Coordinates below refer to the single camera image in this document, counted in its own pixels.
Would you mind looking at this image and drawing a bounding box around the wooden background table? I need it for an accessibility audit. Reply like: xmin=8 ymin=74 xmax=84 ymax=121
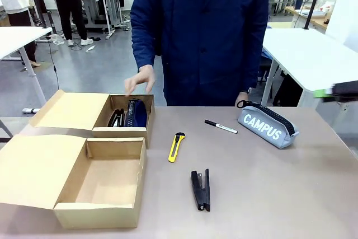
xmin=284 ymin=5 xmax=333 ymax=30

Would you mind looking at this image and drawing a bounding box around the grey Campus pencil case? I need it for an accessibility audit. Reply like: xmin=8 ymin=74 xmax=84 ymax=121
xmin=236 ymin=100 xmax=300 ymax=149

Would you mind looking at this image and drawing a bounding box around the person's left forearm blue sleeve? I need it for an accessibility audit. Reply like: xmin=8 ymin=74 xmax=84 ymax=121
xmin=239 ymin=34 xmax=266 ymax=94

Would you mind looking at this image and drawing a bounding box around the black stapler with white stripe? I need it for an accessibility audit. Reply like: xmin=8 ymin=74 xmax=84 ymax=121
xmin=107 ymin=108 xmax=126 ymax=127

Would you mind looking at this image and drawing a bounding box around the navy blue pencil case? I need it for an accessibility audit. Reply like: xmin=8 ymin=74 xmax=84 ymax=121
xmin=124 ymin=98 xmax=148 ymax=128

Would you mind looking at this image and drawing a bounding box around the black floor cable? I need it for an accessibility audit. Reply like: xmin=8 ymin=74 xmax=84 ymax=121
xmin=45 ymin=36 xmax=60 ymax=91

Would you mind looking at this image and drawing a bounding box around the cardboard box holding navy case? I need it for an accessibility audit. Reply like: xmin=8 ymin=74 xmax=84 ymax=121
xmin=29 ymin=89 xmax=156 ymax=149

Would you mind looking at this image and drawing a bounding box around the large white table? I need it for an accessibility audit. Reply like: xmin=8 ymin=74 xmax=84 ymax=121
xmin=261 ymin=27 xmax=358 ymax=107

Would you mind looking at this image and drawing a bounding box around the grey background workbench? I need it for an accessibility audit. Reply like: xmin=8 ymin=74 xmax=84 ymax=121
xmin=81 ymin=0 xmax=124 ymax=40

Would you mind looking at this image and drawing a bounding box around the yellow utility knife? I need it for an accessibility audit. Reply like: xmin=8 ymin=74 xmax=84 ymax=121
xmin=167 ymin=132 xmax=187 ymax=163

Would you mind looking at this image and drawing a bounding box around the person's right forearm blue sleeve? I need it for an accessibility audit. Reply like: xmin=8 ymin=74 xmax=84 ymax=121
xmin=131 ymin=25 xmax=156 ymax=73

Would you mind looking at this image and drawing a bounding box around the cardboard box with folded lid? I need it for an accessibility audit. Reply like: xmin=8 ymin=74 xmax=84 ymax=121
xmin=0 ymin=134 xmax=148 ymax=229

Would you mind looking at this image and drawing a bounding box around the plain black stapler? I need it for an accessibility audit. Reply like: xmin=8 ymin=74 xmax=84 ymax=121
xmin=190 ymin=168 xmax=211 ymax=213

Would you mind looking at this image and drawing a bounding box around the person's right hand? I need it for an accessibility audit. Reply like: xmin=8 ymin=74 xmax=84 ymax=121
xmin=124 ymin=64 xmax=156 ymax=96

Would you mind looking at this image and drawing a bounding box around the black tripod pole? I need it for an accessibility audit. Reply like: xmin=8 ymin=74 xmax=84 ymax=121
xmin=303 ymin=0 xmax=325 ymax=30

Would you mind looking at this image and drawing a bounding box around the person's left hand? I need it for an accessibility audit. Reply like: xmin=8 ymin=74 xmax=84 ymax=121
xmin=234 ymin=91 xmax=252 ymax=107

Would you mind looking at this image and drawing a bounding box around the white table with metal legs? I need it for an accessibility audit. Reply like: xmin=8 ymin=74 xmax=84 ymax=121
xmin=0 ymin=27 xmax=54 ymax=114

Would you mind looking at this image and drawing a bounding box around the black and white marker pen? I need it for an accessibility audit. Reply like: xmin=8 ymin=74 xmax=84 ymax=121
xmin=204 ymin=119 xmax=239 ymax=134

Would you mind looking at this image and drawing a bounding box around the person in navy blue jacket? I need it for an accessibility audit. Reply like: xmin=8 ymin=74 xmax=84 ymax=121
xmin=130 ymin=0 xmax=272 ymax=107

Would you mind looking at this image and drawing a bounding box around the clear plastic bag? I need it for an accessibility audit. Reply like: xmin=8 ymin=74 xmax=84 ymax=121
xmin=49 ymin=34 xmax=67 ymax=45

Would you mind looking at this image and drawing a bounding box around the bystander in black clothes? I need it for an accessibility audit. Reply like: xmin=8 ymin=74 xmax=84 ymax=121
xmin=43 ymin=0 xmax=95 ymax=47

